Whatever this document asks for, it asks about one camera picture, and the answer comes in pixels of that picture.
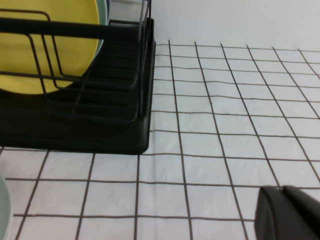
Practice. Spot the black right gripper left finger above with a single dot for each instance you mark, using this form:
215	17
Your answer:
268	217

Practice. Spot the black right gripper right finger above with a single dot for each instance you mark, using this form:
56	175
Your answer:
307	212

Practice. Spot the yellow round plate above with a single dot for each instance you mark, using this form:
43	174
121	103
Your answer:
75	12

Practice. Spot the light blue round plate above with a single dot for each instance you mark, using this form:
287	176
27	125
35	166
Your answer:
103	12

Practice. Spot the mint green round plate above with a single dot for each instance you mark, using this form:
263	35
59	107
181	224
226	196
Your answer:
3	212

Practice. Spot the white grid tablecloth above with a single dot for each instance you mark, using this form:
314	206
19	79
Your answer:
200	165

